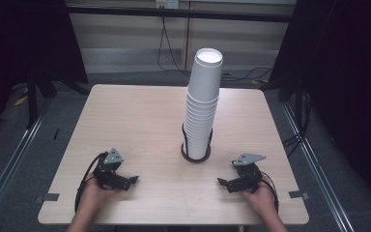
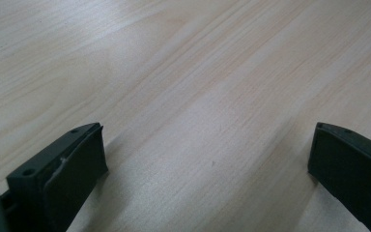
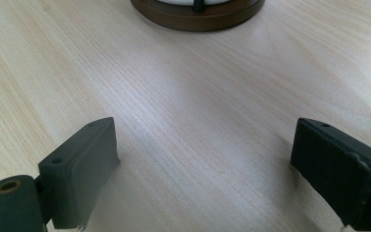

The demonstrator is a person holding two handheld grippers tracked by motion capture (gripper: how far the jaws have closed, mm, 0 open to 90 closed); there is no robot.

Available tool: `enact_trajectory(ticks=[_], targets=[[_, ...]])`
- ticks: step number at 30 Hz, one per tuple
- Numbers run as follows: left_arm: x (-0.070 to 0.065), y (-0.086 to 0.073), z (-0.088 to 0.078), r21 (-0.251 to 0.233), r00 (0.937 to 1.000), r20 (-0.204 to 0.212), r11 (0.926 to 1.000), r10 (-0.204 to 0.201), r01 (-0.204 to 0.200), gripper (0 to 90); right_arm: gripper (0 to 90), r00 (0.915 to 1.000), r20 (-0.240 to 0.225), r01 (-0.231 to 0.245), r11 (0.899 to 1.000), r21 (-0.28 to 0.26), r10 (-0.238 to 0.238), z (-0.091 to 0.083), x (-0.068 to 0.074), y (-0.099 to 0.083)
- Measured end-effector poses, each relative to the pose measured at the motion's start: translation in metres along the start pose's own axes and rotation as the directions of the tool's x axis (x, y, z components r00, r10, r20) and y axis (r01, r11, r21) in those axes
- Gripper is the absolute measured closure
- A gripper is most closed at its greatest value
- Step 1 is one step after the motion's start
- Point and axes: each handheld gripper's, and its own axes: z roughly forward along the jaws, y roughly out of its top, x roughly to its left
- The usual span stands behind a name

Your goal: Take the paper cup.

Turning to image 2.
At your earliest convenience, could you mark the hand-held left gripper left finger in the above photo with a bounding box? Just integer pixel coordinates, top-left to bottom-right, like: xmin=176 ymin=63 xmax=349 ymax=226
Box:
xmin=6 ymin=122 xmax=108 ymax=232

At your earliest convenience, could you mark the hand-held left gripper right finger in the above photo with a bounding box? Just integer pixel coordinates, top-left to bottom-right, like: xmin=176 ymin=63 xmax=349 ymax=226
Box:
xmin=307 ymin=122 xmax=371 ymax=232

